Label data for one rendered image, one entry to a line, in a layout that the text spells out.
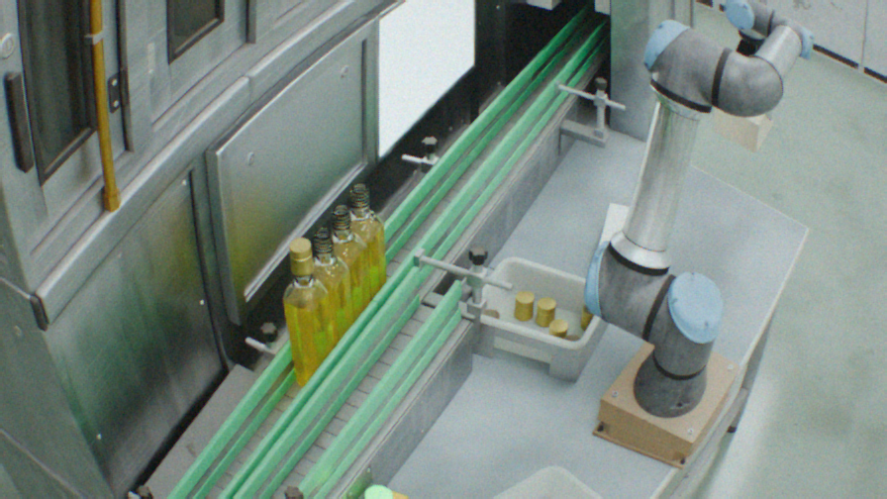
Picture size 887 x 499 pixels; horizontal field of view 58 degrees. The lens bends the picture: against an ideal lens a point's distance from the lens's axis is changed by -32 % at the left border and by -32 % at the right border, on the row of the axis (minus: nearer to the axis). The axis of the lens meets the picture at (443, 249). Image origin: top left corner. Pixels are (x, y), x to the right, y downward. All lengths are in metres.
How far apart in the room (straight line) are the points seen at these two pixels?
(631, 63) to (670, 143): 0.89
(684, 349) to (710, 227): 0.72
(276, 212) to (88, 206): 0.56
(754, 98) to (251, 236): 0.85
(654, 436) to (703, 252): 0.61
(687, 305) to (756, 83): 0.40
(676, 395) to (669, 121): 0.47
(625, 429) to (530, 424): 0.19
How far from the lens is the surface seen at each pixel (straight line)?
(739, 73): 1.56
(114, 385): 1.52
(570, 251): 2.24
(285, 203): 1.79
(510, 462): 1.83
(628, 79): 2.53
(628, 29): 2.45
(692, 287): 1.69
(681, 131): 1.62
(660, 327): 1.68
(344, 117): 1.89
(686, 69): 1.57
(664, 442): 1.80
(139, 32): 1.32
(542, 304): 2.02
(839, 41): 5.27
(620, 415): 1.81
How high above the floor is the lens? 2.16
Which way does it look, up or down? 39 degrees down
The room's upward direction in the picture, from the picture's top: straight up
